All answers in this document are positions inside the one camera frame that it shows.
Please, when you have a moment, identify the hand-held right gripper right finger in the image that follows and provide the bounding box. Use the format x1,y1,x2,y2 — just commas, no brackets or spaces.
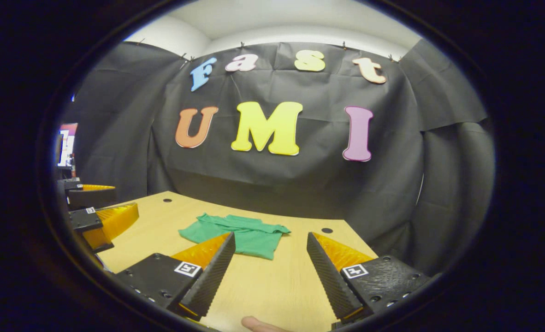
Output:
307,231,433,323

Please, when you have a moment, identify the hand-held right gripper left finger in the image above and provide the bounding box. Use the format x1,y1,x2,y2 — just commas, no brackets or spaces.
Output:
115,231,236,322

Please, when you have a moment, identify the green T-shirt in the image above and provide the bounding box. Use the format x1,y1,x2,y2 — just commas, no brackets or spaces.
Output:
178,212,291,261

